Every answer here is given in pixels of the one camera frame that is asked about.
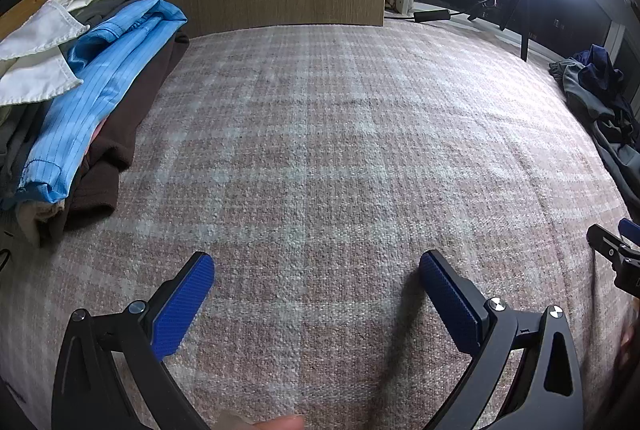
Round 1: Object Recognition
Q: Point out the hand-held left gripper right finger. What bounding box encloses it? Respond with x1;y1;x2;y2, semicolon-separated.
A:
419;250;586;430

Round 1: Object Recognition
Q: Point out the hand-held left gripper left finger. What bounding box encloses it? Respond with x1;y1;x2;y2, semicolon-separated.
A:
51;251;216;430

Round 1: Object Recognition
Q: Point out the navy blue garment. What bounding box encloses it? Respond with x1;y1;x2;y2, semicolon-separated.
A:
572;44;626;97

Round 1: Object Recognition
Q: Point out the person's left hand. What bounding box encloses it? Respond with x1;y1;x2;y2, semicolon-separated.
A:
210;415;306;430

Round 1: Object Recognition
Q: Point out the grey jacket pile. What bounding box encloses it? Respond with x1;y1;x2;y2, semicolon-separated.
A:
547;55;640;217

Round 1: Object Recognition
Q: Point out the plaid blanket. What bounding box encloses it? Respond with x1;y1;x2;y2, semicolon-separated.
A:
0;22;640;430

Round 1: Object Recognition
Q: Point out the brown garment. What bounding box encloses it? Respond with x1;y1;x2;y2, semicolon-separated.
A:
50;32;191;236

